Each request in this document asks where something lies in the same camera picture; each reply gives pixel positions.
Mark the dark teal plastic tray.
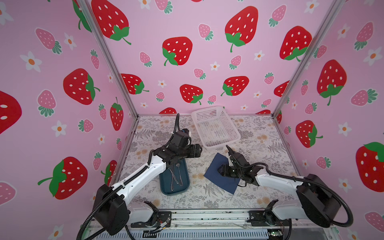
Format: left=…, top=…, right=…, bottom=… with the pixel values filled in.
left=160, top=159, right=190, bottom=196

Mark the silver metal fork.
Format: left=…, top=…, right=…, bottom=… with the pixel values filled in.
left=169, top=169, right=179, bottom=191

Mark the aluminium corner post right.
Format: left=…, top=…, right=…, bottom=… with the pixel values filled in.
left=272, top=0, right=345, bottom=120

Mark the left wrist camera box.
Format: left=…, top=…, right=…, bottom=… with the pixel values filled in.
left=171, top=129, right=192, bottom=147

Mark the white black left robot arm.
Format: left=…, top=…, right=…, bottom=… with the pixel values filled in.
left=76, top=144, right=203, bottom=240

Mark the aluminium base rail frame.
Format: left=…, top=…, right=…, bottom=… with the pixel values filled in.
left=96, top=209, right=342, bottom=240

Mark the white perforated plastic basket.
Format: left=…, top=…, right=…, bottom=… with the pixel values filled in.
left=191, top=106, right=241, bottom=150

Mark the aluminium corner post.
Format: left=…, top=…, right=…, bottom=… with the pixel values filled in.
left=78, top=0, right=139, bottom=120
left=272, top=0, right=345, bottom=120

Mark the aluminium corner post left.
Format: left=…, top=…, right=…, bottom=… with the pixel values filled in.
left=78, top=0, right=139, bottom=120

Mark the dark blue paper napkin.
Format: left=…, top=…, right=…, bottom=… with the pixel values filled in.
left=204, top=153, right=240, bottom=195

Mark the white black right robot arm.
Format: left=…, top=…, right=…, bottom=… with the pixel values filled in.
left=218, top=148, right=354, bottom=228

